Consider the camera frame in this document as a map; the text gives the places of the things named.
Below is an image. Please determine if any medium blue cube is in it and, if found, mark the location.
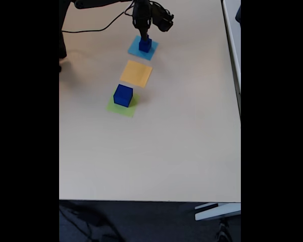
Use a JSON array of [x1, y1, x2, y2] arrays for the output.
[[138, 39, 153, 53]]

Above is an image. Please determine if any large blue cube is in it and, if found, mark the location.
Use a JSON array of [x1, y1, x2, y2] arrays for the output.
[[113, 84, 134, 108]]

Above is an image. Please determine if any blue paper square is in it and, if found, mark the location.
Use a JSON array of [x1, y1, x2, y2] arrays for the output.
[[127, 35, 159, 61]]

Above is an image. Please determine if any orange paper square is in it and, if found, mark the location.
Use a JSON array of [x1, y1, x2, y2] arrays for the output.
[[119, 59, 153, 89]]

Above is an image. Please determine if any green paper square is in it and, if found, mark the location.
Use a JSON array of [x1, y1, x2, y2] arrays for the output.
[[105, 92, 141, 118]]

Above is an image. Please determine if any white side table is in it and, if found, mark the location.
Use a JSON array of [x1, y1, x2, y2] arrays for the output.
[[221, 0, 241, 122]]

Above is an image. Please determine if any white table foot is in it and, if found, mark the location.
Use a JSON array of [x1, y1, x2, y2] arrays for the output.
[[194, 202, 241, 221]]

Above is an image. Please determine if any black camera box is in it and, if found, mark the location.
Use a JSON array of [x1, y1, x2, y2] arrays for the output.
[[151, 2, 175, 33]]

